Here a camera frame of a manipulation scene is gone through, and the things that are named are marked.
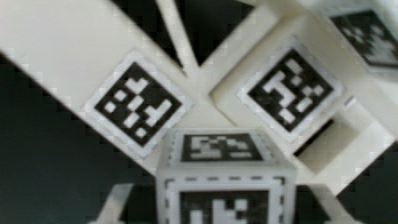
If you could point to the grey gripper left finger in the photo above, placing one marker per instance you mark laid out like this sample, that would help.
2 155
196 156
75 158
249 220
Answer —
130 205

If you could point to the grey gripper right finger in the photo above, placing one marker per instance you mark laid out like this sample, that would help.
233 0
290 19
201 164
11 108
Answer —
318 208

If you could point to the small white tagged block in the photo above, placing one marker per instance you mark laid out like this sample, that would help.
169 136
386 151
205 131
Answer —
224 179

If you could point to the white long chair side front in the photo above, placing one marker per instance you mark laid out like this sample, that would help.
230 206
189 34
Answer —
208 64

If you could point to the small white tagged cube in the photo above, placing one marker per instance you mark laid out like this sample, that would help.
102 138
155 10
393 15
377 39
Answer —
357 22

